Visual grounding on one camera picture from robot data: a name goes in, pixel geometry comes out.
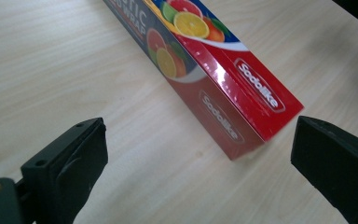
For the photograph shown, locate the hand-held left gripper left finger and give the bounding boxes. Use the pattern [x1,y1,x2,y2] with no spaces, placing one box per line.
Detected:
[21,117,109,224]

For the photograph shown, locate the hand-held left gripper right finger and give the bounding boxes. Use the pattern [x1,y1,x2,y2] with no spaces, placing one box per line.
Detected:
[290,115,358,224]

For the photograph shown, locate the red plastic wrap box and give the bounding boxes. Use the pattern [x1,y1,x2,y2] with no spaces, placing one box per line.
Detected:
[102,0,305,161]

